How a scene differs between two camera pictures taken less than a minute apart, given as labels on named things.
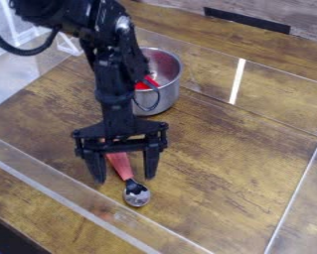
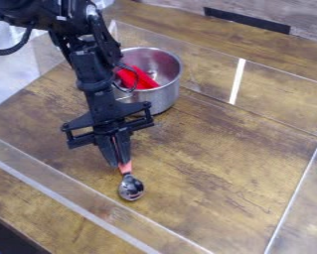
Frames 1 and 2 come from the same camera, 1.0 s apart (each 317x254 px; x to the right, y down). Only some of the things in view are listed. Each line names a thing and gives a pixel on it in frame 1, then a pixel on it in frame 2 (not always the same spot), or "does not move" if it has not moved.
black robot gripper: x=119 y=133 → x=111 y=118
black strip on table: x=247 y=21 does not move
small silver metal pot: x=160 y=100 does not move
